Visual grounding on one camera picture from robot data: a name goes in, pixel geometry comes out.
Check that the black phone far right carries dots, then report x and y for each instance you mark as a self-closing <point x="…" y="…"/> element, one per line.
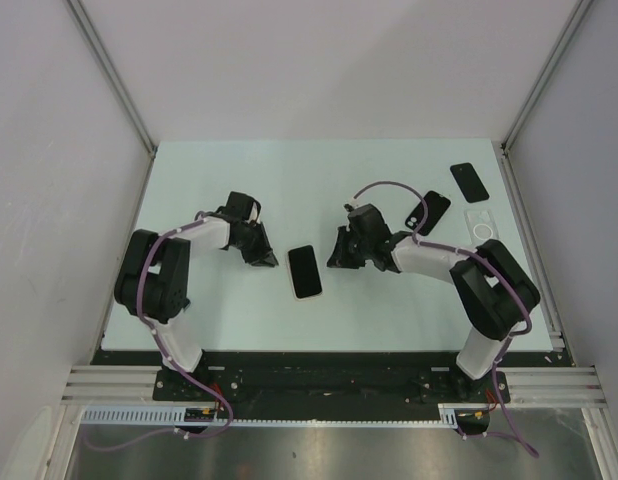
<point x="469" y="183"/>

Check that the clear magsafe phone case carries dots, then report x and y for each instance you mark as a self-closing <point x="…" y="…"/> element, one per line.
<point x="481" y="226"/>

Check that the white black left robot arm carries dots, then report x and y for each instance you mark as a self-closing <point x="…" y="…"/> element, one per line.
<point x="152" y="283"/>

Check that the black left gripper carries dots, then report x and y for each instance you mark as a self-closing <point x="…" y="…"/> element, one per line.
<point x="263" y="255"/>

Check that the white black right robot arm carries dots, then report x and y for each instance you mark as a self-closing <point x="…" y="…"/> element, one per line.
<point x="496" y="293"/>

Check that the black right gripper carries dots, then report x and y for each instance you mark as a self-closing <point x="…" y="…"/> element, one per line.
<point x="339" y="259"/>

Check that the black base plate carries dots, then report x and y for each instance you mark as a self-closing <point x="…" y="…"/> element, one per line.
<point x="337" y="382"/>

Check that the grey slotted cable duct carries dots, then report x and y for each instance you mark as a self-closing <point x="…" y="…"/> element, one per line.
<point x="402" y="416"/>

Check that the black smartphone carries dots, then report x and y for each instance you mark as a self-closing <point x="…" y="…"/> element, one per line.
<point x="305" y="271"/>

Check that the black phone case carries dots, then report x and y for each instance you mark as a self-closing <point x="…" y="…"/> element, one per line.
<point x="428" y="213"/>

